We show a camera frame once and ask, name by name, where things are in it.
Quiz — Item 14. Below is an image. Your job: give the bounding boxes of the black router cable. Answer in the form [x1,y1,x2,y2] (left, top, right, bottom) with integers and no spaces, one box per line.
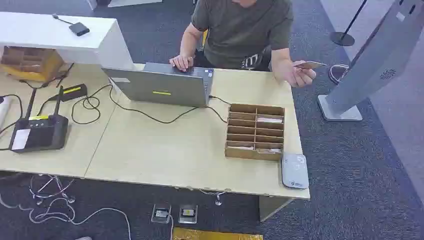
[0,94,24,152]

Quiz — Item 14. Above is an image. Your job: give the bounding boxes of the person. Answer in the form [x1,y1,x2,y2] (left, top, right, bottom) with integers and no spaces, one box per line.
[168,0,327,89]

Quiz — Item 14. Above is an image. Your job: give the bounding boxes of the white power strip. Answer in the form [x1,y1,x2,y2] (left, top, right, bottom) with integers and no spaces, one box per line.
[0,96,13,129]

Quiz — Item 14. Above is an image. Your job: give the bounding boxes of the grey card reader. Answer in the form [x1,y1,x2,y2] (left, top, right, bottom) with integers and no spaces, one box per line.
[280,152,310,190]

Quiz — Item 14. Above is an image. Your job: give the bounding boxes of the beige card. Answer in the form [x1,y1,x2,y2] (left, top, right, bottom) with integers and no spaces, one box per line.
[293,60,328,70]

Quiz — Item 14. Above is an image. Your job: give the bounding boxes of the brown cardboard box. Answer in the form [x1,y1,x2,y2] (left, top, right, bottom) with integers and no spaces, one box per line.
[0,45,65,83]

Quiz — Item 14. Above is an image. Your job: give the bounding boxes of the white floor cable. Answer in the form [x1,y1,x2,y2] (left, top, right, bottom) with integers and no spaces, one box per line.
[0,192,133,240]

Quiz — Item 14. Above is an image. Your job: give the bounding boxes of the pale desk leg panel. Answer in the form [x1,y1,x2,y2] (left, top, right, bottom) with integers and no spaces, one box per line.
[258,195,295,222]

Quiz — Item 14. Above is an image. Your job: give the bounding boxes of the white desk shelf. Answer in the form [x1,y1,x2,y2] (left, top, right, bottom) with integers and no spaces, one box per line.
[0,11,135,71]

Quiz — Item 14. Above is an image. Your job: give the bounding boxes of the grey kiosk stand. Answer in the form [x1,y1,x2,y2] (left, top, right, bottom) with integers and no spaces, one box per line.
[316,0,424,122]

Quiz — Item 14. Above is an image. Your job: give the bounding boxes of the small black adapter box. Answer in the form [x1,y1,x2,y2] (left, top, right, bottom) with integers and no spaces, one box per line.
[51,13,91,37]

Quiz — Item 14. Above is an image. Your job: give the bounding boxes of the chrome wire desk frame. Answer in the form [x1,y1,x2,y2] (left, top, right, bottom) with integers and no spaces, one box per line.
[28,174,77,205]

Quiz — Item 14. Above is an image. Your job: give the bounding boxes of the black router with antennas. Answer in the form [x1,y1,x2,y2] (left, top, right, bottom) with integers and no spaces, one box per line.
[8,86,70,154]

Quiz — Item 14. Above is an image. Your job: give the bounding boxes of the black power adapter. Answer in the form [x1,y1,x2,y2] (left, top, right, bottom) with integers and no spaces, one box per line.
[48,83,89,102]

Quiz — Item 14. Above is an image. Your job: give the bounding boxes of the chrome desk foot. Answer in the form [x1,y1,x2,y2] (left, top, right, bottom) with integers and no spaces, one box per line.
[198,189,227,207]

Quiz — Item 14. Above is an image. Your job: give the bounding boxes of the grey laptop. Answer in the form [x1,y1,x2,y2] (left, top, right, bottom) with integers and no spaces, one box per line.
[101,62,215,109]

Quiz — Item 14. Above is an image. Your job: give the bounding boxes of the wooden card box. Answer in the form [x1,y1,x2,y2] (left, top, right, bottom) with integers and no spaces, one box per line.
[224,103,286,163]

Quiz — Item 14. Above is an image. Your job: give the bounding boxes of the person's left hand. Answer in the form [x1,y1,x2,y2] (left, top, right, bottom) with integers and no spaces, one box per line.
[274,59,317,89]

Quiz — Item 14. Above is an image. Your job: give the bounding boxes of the floor socket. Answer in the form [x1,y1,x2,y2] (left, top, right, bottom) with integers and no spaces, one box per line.
[177,204,199,225]
[150,203,172,225]

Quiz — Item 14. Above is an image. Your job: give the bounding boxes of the yellow sheet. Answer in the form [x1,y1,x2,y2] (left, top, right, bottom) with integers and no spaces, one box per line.
[171,226,265,240]

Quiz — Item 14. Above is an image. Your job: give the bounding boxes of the person's right hand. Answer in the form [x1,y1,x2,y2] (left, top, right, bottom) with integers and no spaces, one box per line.
[168,54,195,73]

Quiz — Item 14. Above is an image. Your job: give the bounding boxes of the black stanchion post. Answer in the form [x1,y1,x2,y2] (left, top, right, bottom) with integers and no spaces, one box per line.
[329,0,368,47]

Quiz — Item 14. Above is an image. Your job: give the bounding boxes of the black laptop cable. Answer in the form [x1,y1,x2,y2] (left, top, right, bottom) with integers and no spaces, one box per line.
[70,84,231,126]

